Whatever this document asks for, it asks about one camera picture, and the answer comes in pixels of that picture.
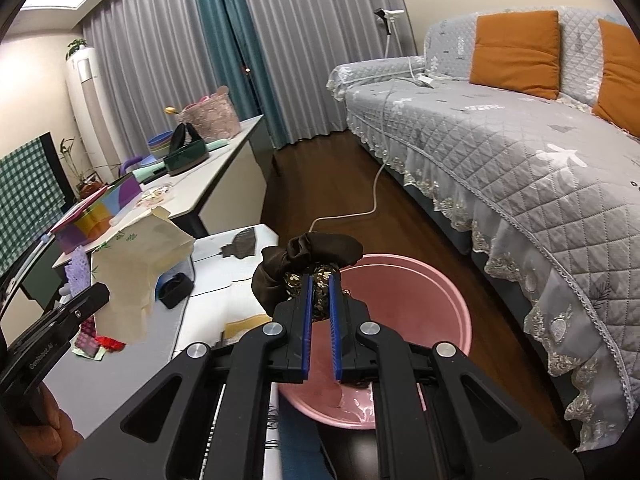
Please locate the pink blister pack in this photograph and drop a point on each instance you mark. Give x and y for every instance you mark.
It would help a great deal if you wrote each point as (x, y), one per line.
(90, 345)

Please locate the dark brown cloth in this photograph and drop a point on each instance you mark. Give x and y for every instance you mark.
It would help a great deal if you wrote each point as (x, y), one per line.
(320, 247)

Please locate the pink woven basket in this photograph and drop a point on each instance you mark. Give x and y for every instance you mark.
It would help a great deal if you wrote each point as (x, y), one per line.
(210, 115)

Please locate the teal curtain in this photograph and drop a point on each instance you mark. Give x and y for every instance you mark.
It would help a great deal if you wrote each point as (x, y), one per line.
(235, 60)

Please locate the stack of coloured bowls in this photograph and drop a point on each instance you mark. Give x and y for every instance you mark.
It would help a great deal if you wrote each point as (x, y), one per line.
(160, 144)

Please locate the colourful box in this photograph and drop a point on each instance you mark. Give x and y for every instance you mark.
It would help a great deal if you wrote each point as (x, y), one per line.
(95, 220)

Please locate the green checked cloth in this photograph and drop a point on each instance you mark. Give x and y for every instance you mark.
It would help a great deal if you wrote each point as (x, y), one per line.
(25, 190)

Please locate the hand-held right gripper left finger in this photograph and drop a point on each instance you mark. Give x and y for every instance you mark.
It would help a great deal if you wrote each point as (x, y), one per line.
(306, 332)

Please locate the small black pouch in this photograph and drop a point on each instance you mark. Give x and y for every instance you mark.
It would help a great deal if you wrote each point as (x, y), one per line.
(176, 290)

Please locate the person's left hand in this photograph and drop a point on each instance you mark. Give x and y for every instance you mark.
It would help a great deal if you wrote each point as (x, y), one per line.
(55, 440)

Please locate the grey quilted sofa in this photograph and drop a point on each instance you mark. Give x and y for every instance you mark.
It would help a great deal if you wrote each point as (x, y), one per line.
(500, 170)

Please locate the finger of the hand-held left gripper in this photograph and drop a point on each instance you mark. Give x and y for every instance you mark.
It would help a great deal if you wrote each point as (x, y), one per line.
(80, 307)

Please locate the mint green object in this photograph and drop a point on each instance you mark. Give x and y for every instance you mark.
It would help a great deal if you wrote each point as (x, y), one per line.
(217, 145)

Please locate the white printed tablecloth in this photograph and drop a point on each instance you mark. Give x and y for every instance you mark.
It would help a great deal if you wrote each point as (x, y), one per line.
(215, 270)

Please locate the red plastic bag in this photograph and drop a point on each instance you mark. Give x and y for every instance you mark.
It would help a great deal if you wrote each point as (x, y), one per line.
(111, 345)

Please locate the black television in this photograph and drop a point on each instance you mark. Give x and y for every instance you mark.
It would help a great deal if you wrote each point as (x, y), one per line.
(56, 170)

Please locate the orange cushion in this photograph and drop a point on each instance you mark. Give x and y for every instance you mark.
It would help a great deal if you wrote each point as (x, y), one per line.
(515, 55)
(620, 80)

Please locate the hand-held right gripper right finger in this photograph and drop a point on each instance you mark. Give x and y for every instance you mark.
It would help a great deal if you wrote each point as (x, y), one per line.
(336, 332)

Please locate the white standing air conditioner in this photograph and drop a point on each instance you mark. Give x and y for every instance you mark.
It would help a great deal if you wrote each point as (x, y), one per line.
(90, 100)

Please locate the grey woven mat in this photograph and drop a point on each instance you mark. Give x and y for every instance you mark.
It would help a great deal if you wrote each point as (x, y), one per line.
(135, 365)

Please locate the small green potted plant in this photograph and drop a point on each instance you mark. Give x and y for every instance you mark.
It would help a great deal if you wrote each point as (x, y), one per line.
(75, 49)

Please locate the pink plastic basin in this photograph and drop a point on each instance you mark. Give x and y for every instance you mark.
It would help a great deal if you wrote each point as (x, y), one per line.
(400, 290)

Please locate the bamboo plant in pot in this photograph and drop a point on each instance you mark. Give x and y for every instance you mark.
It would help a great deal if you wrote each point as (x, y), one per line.
(87, 187)

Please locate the clear packet of stickers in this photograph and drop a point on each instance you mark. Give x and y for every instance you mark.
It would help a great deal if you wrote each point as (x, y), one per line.
(152, 197)

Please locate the purple lace doily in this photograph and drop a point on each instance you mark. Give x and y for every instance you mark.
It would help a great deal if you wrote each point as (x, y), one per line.
(77, 270)

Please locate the blue trouser leg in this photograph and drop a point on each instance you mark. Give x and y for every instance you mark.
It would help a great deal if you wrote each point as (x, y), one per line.
(300, 440)

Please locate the beige paper bag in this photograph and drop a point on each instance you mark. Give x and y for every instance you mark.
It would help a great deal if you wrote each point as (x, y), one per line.
(135, 270)

